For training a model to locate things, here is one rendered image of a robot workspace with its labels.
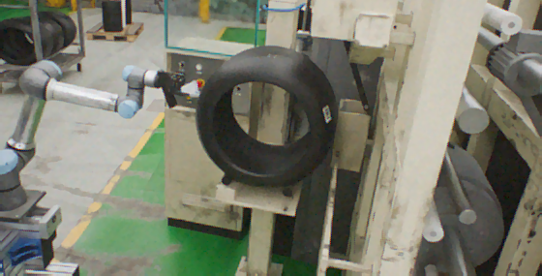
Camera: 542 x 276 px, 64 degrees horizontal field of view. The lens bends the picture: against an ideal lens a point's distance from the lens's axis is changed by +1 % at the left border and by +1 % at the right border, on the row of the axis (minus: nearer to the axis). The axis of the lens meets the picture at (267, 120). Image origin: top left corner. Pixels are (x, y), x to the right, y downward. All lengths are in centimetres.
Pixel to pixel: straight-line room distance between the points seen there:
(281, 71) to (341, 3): 42
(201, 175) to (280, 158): 88
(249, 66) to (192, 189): 142
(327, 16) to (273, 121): 92
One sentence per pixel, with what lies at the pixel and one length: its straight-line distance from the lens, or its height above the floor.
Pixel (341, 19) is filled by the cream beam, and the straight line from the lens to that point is 136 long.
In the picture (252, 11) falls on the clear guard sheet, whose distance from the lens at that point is 243.
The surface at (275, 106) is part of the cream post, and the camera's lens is 213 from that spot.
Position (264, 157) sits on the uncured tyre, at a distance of 209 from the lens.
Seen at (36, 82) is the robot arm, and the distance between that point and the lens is 195.
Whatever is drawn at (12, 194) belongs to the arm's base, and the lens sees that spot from 221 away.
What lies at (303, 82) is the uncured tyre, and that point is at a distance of 165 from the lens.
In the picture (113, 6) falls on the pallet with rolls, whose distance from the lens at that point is 826.
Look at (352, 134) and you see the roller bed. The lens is 206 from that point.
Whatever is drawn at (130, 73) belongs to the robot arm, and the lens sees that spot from 197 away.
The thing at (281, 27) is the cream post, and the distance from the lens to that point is 202.
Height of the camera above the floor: 190
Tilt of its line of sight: 23 degrees down
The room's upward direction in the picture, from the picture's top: 5 degrees clockwise
